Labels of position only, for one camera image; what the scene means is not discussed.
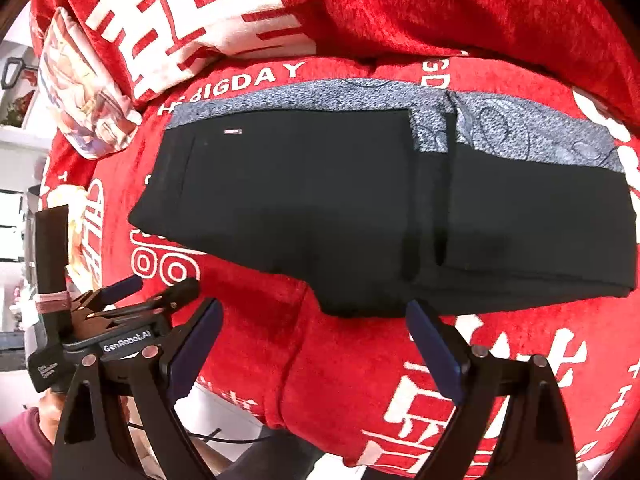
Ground black pants with grey waistband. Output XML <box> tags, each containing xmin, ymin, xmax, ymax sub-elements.
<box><xmin>129</xmin><ymin>79</ymin><xmax>637</xmax><ymax>316</ymax></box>

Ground maroon sleeved left forearm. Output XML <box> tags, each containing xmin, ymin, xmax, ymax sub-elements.
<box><xmin>1</xmin><ymin>408</ymin><xmax>53</xmax><ymax>479</ymax></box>

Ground person's left hand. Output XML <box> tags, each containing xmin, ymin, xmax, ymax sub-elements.
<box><xmin>37</xmin><ymin>389</ymin><xmax>132</xmax><ymax>446</ymax></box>

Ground red bedspread with white lettering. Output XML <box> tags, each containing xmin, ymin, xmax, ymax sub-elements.
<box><xmin>44</xmin><ymin>56</ymin><xmax>639</xmax><ymax>477</ymax></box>

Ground floral patterned pillow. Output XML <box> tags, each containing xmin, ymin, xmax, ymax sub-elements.
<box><xmin>38</xmin><ymin>8</ymin><xmax>142</xmax><ymax>159</ymax></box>

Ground red and white folded quilt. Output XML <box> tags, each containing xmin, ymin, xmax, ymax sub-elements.
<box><xmin>30</xmin><ymin>0</ymin><xmax>639</xmax><ymax>125</ymax></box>

